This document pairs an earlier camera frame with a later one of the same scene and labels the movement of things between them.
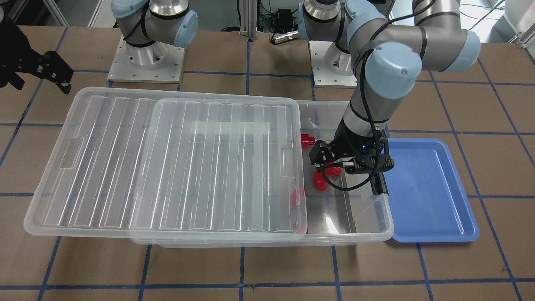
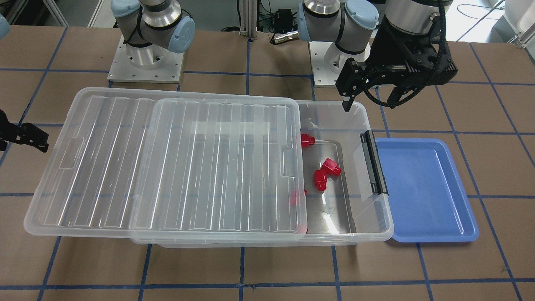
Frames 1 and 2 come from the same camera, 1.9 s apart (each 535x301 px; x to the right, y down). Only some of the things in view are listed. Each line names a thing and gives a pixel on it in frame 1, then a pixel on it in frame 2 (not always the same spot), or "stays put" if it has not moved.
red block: (319, 181) stays put
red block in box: (306, 140) stays put
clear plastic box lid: (120, 163) stays put
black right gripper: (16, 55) -> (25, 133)
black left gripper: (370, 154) -> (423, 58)
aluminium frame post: (248, 18) stays put
